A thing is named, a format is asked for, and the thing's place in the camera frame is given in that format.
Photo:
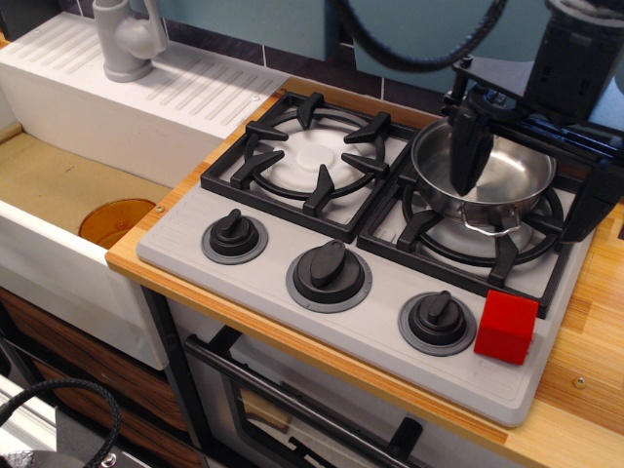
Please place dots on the grey toy stove top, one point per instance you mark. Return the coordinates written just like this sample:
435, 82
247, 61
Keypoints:
369, 331

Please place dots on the white toy sink unit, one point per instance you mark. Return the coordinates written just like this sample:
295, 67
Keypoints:
72, 140

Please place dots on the grey toy faucet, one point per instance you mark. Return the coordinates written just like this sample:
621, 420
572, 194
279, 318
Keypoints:
128, 44

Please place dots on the black left burner grate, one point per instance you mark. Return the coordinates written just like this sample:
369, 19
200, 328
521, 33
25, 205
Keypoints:
310, 166

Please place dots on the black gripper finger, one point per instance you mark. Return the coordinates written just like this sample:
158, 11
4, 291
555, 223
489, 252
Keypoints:
599, 193
470, 143

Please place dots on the stainless steel pan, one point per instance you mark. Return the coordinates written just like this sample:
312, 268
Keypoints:
509, 188

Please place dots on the red wooden cube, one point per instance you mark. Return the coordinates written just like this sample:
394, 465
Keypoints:
506, 328

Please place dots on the black right stove knob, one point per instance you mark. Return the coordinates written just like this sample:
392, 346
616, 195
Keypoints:
437, 324

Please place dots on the black stove knob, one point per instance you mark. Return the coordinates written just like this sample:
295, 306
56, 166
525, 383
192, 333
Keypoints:
437, 324
329, 279
234, 239

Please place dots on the orange plastic plate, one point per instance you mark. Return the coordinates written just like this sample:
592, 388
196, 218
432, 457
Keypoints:
109, 223

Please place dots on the black left stove knob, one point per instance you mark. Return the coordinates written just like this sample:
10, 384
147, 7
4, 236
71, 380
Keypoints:
234, 239

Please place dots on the toy oven door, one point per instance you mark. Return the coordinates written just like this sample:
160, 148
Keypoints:
274, 438

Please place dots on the wooden drawer front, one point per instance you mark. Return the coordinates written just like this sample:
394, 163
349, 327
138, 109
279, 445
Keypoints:
36, 346

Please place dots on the black right burner grate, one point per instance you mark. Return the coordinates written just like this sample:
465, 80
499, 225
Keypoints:
531, 263

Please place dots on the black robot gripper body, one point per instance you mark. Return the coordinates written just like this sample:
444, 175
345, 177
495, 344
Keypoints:
570, 82

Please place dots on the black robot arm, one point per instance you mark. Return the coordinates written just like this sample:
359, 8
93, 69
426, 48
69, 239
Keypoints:
579, 145

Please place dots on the black middle stove knob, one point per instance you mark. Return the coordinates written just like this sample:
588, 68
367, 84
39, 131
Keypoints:
329, 279

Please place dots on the black burner grate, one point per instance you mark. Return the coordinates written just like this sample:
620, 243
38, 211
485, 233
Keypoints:
531, 263
310, 166

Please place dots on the black oven door handle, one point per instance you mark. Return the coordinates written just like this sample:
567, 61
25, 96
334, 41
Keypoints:
216, 354

